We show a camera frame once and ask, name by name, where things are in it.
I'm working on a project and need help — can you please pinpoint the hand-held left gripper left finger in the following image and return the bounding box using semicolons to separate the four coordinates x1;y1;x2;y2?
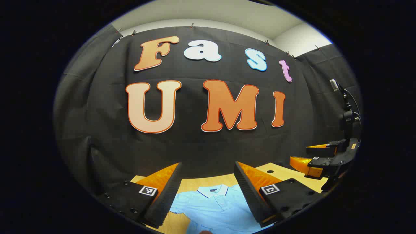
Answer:
94;162;182;229

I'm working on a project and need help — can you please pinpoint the light blue polo T-shirt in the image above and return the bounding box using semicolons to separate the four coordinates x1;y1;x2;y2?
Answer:
169;184;273;234

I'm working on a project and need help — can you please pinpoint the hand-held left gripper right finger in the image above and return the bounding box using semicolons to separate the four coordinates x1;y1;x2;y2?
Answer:
234;162;322;228

